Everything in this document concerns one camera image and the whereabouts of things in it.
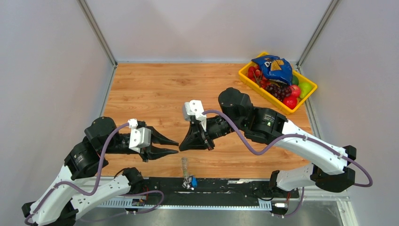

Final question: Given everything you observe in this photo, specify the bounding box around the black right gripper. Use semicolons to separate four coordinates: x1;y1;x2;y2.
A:
179;114;245;151

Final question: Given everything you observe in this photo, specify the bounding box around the metal key organizer ring plate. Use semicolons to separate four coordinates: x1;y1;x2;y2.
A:
181;157;190;184

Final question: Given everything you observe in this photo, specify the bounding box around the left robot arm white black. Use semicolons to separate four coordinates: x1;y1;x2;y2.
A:
22;116;178;226

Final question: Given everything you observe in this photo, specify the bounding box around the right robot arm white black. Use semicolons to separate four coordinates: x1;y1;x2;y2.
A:
179;88;356;197

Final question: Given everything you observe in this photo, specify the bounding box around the yellow plastic bin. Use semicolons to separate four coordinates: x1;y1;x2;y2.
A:
239;52;318;114

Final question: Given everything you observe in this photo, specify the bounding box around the red cherries bunch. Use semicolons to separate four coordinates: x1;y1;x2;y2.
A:
247;65;271;89

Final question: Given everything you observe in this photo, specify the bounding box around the purple grape bunch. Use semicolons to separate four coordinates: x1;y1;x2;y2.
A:
265;83;292;102

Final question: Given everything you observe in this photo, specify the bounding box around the red apple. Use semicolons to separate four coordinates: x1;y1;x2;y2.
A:
283;96;298;110

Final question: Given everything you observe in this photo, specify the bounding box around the blue chips bag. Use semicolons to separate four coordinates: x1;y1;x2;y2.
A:
251;55;293;85

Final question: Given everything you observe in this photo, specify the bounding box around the red peach fruit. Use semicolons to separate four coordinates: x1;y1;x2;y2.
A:
289;85;301;98

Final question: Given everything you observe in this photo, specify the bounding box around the green apple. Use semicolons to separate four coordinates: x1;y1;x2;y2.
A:
298;82;313;99

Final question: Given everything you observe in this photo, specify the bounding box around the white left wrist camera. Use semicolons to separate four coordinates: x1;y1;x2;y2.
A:
128;119;152;153

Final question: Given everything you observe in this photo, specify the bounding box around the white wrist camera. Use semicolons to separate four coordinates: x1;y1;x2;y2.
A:
128;119;152;153
183;100;207;131

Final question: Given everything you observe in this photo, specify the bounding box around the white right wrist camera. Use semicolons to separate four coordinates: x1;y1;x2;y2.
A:
183;100;207;131

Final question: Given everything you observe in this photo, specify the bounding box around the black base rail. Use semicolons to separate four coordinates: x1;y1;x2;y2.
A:
84;177;300;213

